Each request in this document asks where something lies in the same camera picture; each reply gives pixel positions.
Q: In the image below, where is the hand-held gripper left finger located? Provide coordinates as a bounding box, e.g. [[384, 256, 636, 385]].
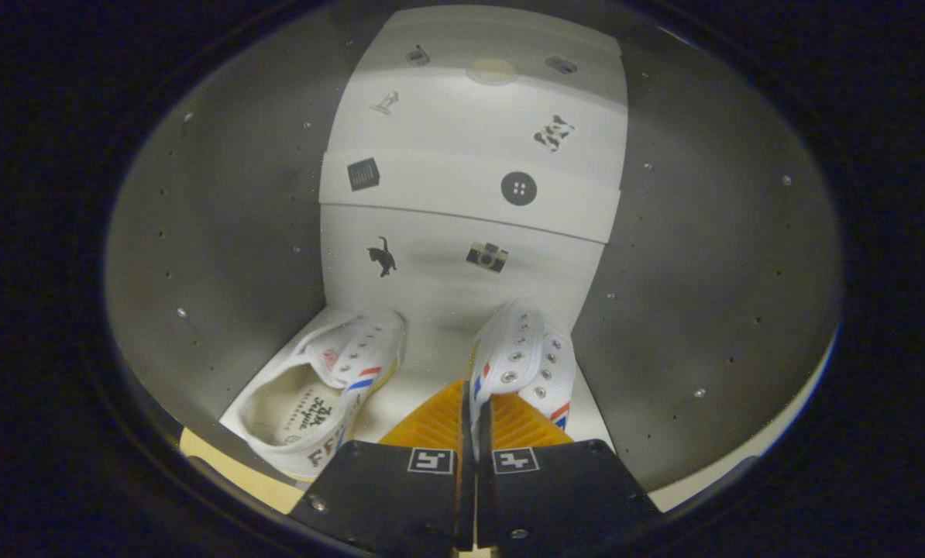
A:
[[288, 378, 476, 554]]

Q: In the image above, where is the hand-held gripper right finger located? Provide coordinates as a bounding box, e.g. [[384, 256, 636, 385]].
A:
[[476, 391, 661, 554]]

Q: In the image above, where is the white canvas shoe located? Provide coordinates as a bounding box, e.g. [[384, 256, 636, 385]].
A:
[[221, 308, 407, 481], [466, 298, 576, 452]]

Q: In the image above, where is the grey shoe cabinet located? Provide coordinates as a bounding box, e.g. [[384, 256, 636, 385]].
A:
[[105, 4, 843, 512]]

